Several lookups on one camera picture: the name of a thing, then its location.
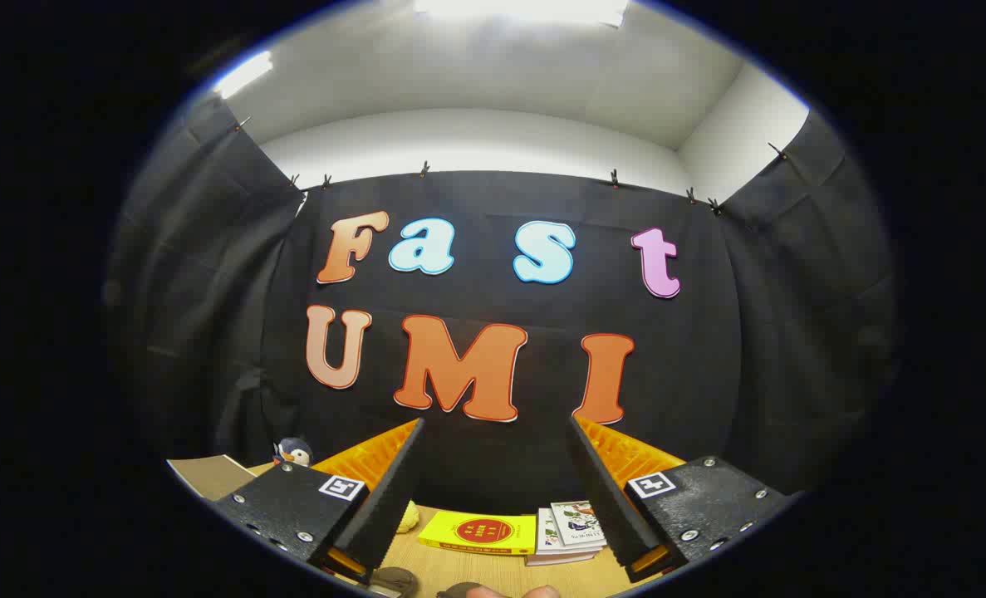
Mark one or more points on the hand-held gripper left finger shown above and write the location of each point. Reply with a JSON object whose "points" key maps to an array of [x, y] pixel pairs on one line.
{"points": [[389, 515]]}

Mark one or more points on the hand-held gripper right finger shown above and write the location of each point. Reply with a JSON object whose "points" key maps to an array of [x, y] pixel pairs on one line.
{"points": [[617, 515]]}

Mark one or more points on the brown fuzzy shoe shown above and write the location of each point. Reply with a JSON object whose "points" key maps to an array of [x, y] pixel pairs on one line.
{"points": [[459, 591], [393, 583]]}

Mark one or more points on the tan fabric storage box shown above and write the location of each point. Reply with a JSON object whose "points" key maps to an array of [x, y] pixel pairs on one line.
{"points": [[210, 475]]}

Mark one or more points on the yellow bread plush toy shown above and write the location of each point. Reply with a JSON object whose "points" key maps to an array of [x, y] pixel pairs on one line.
{"points": [[409, 519]]}

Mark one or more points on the yellow book with red label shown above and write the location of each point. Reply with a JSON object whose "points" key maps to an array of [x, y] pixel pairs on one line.
{"points": [[443, 531]]}

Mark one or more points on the white paperback book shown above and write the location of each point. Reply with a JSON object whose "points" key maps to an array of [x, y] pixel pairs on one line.
{"points": [[545, 531]]}

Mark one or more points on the brown cover book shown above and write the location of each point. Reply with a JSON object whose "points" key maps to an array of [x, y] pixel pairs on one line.
{"points": [[555, 559]]}

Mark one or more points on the penguin plush toy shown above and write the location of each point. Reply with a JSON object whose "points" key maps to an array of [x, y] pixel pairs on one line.
{"points": [[297, 455]]}

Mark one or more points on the black backdrop cloth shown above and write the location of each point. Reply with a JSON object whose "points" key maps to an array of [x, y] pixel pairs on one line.
{"points": [[476, 291]]}

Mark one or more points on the ceiling light panel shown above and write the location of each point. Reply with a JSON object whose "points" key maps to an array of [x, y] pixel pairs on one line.
{"points": [[243, 75], [526, 8]]}

